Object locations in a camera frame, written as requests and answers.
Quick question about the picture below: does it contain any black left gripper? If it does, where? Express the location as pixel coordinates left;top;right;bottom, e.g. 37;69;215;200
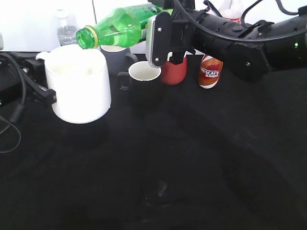
0;52;57;107

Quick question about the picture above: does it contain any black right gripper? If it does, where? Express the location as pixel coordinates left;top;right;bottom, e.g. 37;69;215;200
145;0;196;68

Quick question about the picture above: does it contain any white ceramic mug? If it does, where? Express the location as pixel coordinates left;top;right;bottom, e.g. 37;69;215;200
35;44;111;124

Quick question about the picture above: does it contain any green soda bottle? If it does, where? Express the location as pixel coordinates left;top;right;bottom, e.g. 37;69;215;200
76;3;173;49

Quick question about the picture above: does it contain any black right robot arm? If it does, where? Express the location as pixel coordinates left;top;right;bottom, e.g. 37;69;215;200
36;0;307;81

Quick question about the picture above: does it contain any cola bottle red label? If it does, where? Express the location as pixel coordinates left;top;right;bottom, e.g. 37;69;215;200
219;0;244;23

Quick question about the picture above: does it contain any red ceramic mug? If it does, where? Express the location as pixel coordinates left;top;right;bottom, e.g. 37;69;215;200
161;52;187;85

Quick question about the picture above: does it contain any black ceramic mug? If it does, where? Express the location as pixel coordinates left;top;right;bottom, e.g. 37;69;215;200
117;61;164;107

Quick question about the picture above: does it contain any Nescafe coffee bottle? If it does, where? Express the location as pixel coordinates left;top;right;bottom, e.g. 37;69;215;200
198;54;223;89

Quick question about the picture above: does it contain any grey ceramic mug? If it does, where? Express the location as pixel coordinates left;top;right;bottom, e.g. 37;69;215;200
100;46;139;76

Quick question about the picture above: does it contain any clear water bottle green label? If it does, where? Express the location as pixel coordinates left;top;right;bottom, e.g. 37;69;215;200
56;9;78;46

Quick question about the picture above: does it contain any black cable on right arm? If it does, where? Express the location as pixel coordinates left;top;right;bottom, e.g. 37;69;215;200
174;0;307;43

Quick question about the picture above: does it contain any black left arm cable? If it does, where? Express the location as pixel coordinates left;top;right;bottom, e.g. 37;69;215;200
0;53;27;154

